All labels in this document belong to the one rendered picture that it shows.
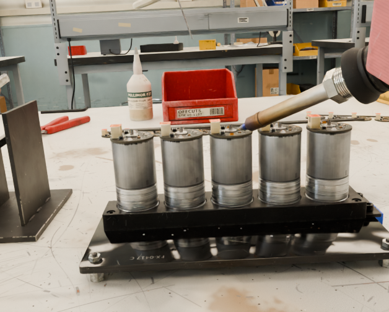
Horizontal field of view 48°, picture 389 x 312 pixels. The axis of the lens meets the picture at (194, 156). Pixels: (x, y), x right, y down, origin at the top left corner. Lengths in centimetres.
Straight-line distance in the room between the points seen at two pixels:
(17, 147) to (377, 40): 21
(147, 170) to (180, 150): 2
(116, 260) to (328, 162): 13
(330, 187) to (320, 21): 478
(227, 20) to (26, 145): 234
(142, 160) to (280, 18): 245
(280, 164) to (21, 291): 15
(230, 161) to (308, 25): 474
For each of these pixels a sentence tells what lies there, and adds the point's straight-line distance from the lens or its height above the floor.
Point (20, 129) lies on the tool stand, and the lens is 30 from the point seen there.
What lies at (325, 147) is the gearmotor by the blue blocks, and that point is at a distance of 25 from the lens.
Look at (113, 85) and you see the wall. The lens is 474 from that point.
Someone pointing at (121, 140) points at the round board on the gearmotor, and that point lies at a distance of 24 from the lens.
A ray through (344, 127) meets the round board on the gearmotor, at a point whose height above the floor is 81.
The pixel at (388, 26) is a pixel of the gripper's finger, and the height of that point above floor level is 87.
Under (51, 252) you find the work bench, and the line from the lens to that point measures 27.
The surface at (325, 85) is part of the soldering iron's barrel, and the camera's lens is 20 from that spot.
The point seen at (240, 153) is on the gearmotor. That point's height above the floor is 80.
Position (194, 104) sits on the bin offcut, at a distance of 57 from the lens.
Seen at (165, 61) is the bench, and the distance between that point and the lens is 264.
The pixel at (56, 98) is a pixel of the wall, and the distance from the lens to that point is 484.
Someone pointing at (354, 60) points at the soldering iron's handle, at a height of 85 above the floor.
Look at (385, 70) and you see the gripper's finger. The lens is 18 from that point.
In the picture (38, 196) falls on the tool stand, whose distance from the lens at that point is 32.
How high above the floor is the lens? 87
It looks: 16 degrees down
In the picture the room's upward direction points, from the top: 3 degrees counter-clockwise
